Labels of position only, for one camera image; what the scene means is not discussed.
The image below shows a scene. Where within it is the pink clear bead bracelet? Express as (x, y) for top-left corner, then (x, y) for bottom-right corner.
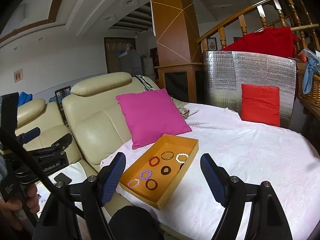
(127, 178), (141, 190)

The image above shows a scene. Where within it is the dark brown hair tie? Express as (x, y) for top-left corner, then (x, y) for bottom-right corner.
(145, 178), (158, 191)

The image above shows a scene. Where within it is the purple bead bracelet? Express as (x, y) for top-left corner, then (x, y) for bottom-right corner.
(139, 169), (153, 180)

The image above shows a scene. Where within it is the black scrunchie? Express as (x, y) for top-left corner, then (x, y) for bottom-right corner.
(161, 165), (171, 176)

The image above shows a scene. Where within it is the red bead bracelet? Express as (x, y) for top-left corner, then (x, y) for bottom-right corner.
(149, 155), (161, 168)

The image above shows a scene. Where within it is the thin metal bangle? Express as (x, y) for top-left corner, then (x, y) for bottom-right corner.
(161, 151), (175, 161)

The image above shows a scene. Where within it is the white bead bracelet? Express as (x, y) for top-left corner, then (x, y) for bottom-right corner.
(175, 152), (189, 164)

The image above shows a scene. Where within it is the person's left hand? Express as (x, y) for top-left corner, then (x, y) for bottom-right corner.
(0, 182), (41, 230)

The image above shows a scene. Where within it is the cream leather armchair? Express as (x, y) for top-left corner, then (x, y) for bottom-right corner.
(62, 71), (190, 240)
(15, 99), (69, 151)

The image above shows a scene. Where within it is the white towel on seat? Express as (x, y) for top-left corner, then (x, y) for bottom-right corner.
(36, 159), (97, 239)

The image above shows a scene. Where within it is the blue garment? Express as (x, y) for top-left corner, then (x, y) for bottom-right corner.
(18, 92), (33, 107)

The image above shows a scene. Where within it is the orange cardboard tray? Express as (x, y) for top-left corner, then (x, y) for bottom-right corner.
(119, 134), (199, 210)

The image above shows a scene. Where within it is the pale pink blanket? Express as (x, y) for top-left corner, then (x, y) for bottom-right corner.
(116, 103), (319, 239)

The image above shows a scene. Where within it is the magenta cushion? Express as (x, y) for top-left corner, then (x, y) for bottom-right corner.
(116, 89), (191, 150)

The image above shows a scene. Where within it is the small red cushion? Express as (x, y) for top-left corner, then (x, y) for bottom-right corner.
(241, 84), (280, 127)

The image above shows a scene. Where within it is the patterned fabric piece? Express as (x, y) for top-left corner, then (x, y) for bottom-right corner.
(178, 107), (190, 119)

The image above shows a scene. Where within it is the wicker basket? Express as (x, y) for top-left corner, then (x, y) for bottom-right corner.
(297, 70), (320, 107)

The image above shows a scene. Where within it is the wooden cabinet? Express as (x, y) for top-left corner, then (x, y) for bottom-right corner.
(155, 63), (206, 103)

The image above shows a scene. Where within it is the silver foil insulation panel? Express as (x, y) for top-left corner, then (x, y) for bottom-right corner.
(203, 51), (296, 128)

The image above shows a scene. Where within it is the blue cloth in basket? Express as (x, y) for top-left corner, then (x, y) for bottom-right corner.
(302, 57), (319, 94)

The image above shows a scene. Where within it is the brown wooden pillar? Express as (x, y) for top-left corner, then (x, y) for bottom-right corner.
(151, 0), (201, 66)

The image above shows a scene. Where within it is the large red cushion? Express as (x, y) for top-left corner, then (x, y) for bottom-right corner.
(220, 27), (300, 58)

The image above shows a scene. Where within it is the wooden stair railing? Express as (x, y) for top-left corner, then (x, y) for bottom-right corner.
(197, 0), (319, 51)

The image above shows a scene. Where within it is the framed wall picture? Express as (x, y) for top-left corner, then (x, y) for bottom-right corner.
(14, 69), (23, 83)

